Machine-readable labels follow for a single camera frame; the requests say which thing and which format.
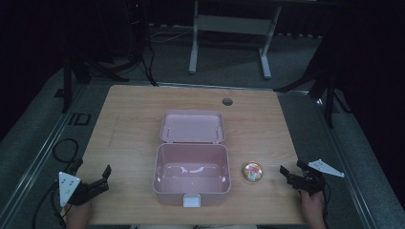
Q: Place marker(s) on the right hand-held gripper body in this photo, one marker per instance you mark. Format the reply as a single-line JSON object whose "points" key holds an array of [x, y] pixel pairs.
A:
{"points": [[310, 181]]}

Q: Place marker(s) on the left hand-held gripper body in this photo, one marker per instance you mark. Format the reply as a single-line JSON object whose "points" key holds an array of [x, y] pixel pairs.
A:
{"points": [[68, 187]]}

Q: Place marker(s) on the person's right hand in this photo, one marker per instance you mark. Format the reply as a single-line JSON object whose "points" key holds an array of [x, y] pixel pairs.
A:
{"points": [[313, 210]]}

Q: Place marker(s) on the dark equipment rack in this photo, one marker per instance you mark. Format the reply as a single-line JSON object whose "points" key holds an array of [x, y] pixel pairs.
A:
{"points": [[137, 28]]}

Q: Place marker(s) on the white metal table frame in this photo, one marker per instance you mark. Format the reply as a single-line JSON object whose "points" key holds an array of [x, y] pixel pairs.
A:
{"points": [[234, 24]]}

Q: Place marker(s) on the pink storage box with lid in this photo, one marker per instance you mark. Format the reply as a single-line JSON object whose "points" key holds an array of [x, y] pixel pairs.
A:
{"points": [[191, 159]]}

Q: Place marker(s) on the person's left hand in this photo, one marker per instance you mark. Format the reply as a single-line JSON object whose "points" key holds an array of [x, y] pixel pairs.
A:
{"points": [[78, 216]]}

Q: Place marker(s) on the black tripod stand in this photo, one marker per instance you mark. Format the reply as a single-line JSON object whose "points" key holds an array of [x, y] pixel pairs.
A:
{"points": [[82, 68], [321, 82]]}

